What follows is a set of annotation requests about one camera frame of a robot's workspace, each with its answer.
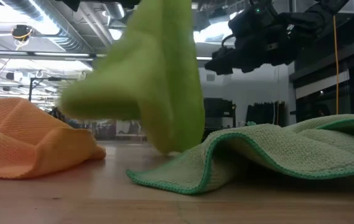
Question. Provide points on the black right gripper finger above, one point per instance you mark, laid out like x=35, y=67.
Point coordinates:
x=220, y=66
x=225, y=53

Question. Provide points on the lime green microfiber towel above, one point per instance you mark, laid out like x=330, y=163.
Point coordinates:
x=164, y=77

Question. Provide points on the pale green teal-edged towel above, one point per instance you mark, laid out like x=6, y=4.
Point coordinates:
x=273, y=146

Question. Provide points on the orange microfiber towel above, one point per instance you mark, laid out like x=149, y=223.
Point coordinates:
x=24, y=140

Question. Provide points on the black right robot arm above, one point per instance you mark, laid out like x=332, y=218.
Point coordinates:
x=313, y=15

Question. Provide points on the black cabinet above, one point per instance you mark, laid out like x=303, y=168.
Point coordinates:
x=218, y=109

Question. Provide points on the black curtain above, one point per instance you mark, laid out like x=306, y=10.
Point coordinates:
x=263, y=113

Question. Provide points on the ceiling light strip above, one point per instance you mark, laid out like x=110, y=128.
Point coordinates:
x=55, y=54

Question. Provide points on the white ceiling unit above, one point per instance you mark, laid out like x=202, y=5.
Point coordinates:
x=353, y=6

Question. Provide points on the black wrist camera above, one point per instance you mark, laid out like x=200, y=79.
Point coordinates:
x=251, y=18

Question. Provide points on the silver ceiling duct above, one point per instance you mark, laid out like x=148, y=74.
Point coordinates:
x=55, y=25

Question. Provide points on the black stand frame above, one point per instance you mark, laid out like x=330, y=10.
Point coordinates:
x=52, y=79

